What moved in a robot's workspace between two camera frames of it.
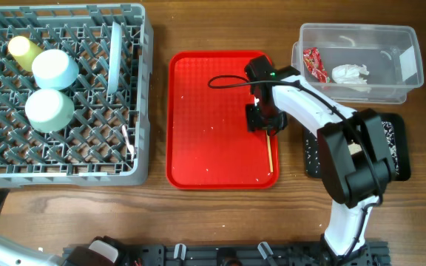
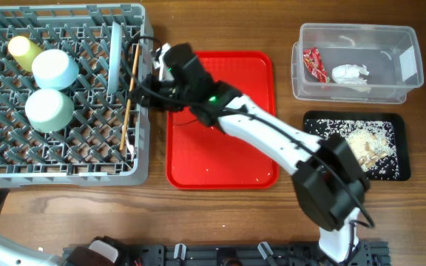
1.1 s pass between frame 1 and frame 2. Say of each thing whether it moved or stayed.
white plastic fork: stayed
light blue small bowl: stayed
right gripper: moved
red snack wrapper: stayed
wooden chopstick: moved
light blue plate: stayed
